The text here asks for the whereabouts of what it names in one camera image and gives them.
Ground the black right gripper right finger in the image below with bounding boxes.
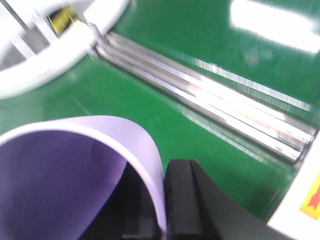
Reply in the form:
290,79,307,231
164,159,289,240

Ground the white inner conveyor ring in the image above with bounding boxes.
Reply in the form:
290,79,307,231
0,0,131,101

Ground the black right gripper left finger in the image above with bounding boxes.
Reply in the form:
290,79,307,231
82,164,160,240

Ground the white outer conveyor rim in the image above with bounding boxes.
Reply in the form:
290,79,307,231
267,130,320,240

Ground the green circular conveyor belt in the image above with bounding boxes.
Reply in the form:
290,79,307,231
0,0,320,220

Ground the lavender purple cup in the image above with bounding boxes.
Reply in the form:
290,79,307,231
0,115,167,240

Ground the steel conveyor rollers right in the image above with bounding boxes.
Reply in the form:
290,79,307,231
96,32,317,163

